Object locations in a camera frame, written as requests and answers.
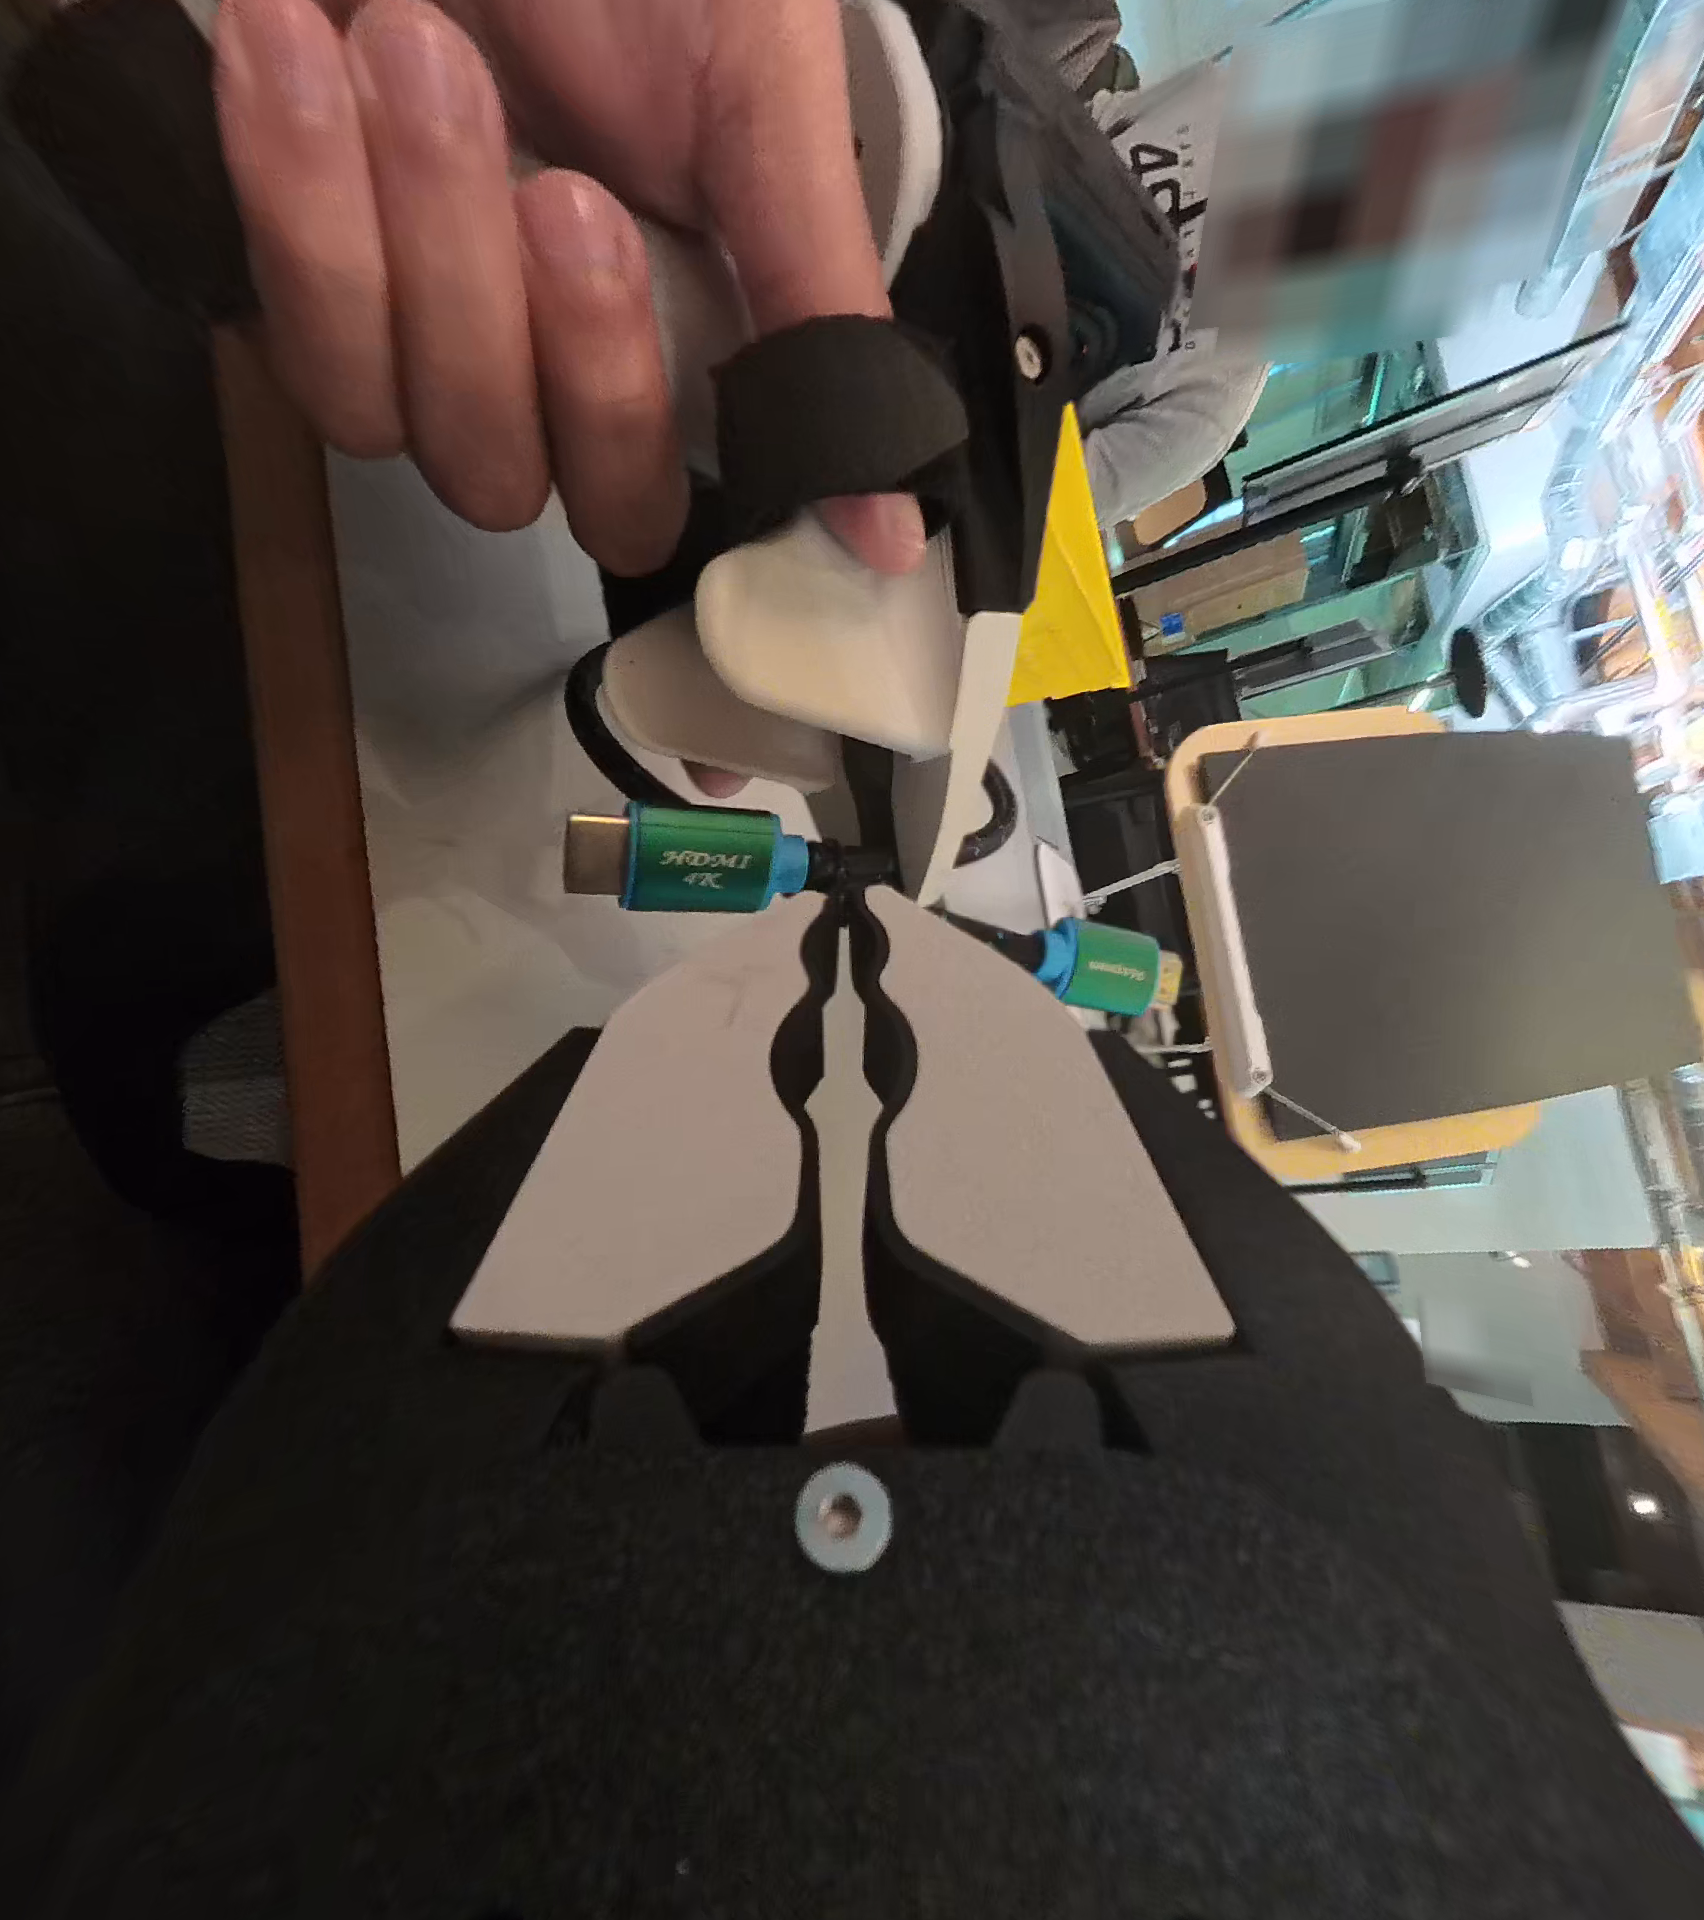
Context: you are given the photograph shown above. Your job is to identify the dark cloth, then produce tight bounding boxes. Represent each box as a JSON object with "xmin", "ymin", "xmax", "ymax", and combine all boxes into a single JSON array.
[{"xmin": 0, "ymin": 0, "xmax": 305, "ymax": 1920}]

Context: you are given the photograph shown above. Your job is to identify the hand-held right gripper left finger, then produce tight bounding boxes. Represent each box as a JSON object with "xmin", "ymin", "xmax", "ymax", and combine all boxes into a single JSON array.
[{"xmin": 449, "ymin": 896, "xmax": 845, "ymax": 1450}]

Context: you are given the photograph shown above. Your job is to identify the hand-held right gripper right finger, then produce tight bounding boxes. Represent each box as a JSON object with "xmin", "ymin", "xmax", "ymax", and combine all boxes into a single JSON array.
[{"xmin": 848, "ymin": 884, "xmax": 1240, "ymax": 1450}]

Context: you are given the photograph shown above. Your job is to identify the grey desk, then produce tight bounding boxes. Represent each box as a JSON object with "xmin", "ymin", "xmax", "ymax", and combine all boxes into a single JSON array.
[{"xmin": 214, "ymin": 323, "xmax": 1184, "ymax": 1442}]

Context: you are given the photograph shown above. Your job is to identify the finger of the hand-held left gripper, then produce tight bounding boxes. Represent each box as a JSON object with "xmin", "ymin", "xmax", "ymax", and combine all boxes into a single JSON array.
[{"xmin": 918, "ymin": 607, "xmax": 1023, "ymax": 906}]

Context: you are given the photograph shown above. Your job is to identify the person's left hand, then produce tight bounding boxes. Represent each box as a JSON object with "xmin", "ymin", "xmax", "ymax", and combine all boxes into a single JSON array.
[{"xmin": 214, "ymin": 0, "xmax": 929, "ymax": 580}]

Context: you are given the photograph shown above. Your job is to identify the braided cable green plugs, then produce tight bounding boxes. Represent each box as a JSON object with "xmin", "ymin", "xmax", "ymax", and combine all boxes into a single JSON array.
[{"xmin": 563, "ymin": 756, "xmax": 1191, "ymax": 1022}]

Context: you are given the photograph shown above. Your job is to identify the yellow plastic bin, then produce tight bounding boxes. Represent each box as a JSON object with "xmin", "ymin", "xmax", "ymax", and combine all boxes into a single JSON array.
[{"xmin": 1007, "ymin": 402, "xmax": 1136, "ymax": 705}]

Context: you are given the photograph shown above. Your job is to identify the white board stand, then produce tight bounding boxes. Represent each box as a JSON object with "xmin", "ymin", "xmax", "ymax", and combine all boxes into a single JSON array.
[{"xmin": 1031, "ymin": 734, "xmax": 1372, "ymax": 1159}]

